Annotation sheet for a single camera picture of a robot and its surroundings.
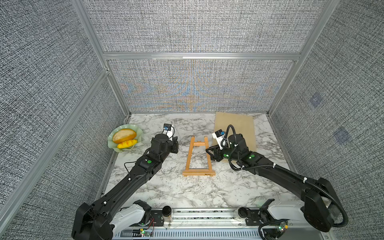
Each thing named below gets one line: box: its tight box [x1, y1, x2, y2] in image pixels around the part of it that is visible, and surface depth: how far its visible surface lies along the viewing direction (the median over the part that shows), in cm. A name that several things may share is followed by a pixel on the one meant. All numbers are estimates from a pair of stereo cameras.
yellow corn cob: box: [117, 139, 138, 149], surface depth 97 cm
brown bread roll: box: [112, 128, 137, 148], surface depth 99 cm
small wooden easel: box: [182, 135, 216, 177], surface depth 86 cm
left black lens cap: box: [162, 205, 172, 217], surface depth 69 cm
